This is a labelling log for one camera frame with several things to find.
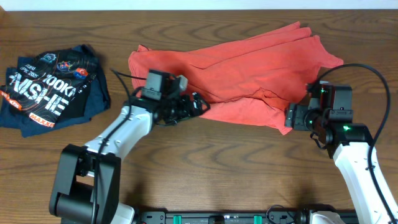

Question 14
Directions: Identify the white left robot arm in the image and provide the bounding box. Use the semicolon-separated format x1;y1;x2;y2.
49;93;210;224

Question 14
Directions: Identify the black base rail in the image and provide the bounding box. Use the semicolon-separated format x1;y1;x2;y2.
133;203;361;224

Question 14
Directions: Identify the dark blue folded shirt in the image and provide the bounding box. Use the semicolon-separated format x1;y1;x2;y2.
1;45;111;138

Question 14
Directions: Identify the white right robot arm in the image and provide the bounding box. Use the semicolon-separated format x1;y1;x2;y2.
285;100;397;223

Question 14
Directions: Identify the orange red t-shirt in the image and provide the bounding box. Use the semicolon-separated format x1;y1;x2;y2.
128;22;343;135

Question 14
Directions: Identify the black printed folded shirt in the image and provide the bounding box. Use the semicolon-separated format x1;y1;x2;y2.
1;49;99;128

